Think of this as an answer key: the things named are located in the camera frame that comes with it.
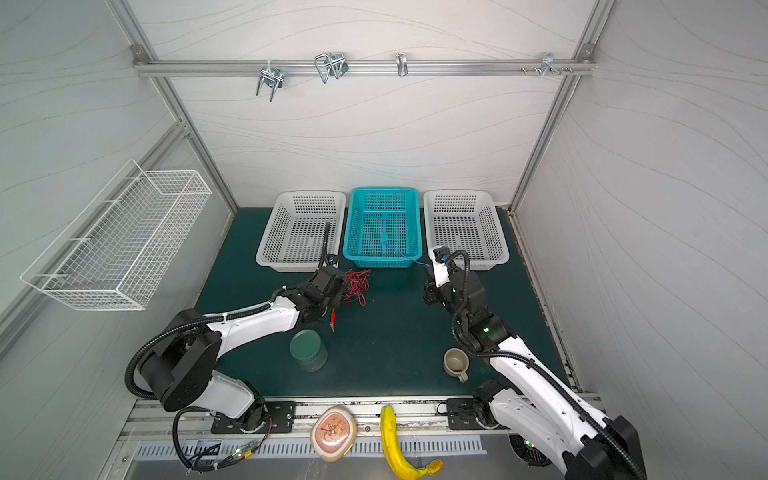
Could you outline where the blue cable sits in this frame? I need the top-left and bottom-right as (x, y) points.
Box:
(383, 236), (433, 269)

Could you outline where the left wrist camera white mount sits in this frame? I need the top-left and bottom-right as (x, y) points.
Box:
(324, 254), (340, 268)

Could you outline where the white plastic basket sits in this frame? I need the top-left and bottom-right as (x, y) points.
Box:
(423, 190), (509, 271)
(255, 190), (347, 273)

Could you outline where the white wire wall basket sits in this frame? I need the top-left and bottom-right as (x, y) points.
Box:
(20, 159), (211, 311)

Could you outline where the red cable bundle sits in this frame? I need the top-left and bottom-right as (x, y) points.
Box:
(343, 268), (374, 308)

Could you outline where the right white plastic basket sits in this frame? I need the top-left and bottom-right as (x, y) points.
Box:
(423, 190), (509, 271)

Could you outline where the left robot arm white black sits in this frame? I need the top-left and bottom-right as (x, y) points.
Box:
(124, 265), (348, 432)

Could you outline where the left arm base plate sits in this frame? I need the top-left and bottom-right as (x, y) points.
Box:
(211, 401), (297, 435)

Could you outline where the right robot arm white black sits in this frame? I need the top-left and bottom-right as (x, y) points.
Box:
(424, 265), (647, 479)

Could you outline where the green cylindrical container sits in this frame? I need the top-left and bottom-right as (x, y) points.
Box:
(289, 329), (328, 372)

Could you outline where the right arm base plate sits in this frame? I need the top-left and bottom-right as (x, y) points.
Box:
(437, 397), (499, 431)

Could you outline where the metal clamp hook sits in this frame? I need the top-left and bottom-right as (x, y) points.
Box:
(255, 66), (284, 102)
(395, 52), (408, 78)
(313, 52), (349, 84)
(520, 53), (572, 77)

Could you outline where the left white plastic basket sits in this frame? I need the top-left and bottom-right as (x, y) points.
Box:
(255, 190), (347, 273)

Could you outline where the pink round toy dish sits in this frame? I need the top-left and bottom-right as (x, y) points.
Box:
(310, 405), (358, 463)

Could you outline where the beige ceramic mug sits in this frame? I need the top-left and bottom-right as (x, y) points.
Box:
(442, 348), (470, 383)

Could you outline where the teal plastic basket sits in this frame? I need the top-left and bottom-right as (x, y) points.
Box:
(343, 187), (423, 268)

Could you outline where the yellow banana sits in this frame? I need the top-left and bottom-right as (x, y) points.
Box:
(380, 405), (444, 480)

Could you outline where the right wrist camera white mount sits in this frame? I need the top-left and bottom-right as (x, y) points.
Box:
(431, 245), (451, 287)

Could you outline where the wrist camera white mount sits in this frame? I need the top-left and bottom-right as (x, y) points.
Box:
(431, 245), (451, 287)
(324, 254), (340, 268)

